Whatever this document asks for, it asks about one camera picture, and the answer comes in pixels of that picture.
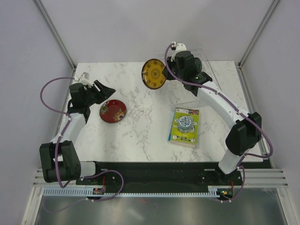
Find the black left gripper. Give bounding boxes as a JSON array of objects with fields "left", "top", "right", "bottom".
[{"left": 83, "top": 80, "right": 115, "bottom": 106}]

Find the red floral plate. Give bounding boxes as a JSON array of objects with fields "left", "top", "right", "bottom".
[{"left": 99, "top": 99, "right": 127, "bottom": 123}]

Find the yellow brown patterned plate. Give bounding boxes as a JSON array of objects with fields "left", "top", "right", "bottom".
[{"left": 141, "top": 59, "right": 166, "bottom": 90}]

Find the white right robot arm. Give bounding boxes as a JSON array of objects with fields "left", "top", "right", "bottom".
[{"left": 162, "top": 50, "right": 262, "bottom": 185}]

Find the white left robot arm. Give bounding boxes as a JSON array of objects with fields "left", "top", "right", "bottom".
[{"left": 39, "top": 79, "right": 116, "bottom": 188}]

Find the green cover book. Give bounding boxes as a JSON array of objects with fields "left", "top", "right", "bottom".
[{"left": 168, "top": 107, "right": 200, "bottom": 147}]

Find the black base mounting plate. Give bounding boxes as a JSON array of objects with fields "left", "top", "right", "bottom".
[{"left": 76, "top": 162, "right": 242, "bottom": 193}]

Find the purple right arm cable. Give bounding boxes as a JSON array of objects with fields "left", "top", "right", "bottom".
[{"left": 164, "top": 41, "right": 274, "bottom": 203}]

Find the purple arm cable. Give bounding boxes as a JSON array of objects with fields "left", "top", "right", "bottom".
[
  {"left": 39, "top": 76, "right": 125, "bottom": 213},
  {"left": 164, "top": 41, "right": 274, "bottom": 203}
]

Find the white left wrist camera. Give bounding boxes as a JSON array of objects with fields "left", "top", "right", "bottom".
[{"left": 75, "top": 72, "right": 92, "bottom": 87}]

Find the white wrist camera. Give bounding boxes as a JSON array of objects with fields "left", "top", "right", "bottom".
[
  {"left": 171, "top": 42, "right": 187, "bottom": 62},
  {"left": 75, "top": 72, "right": 92, "bottom": 87}
]

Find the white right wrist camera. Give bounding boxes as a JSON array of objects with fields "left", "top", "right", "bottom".
[{"left": 171, "top": 42, "right": 187, "bottom": 62}]

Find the white wire dish rack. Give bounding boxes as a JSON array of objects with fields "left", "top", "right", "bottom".
[{"left": 165, "top": 48, "right": 219, "bottom": 108}]

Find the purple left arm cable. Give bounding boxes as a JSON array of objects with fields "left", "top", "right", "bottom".
[{"left": 39, "top": 76, "right": 125, "bottom": 213}]

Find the white slotted cable duct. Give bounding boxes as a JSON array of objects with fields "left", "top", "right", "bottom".
[{"left": 42, "top": 187, "right": 227, "bottom": 198}]

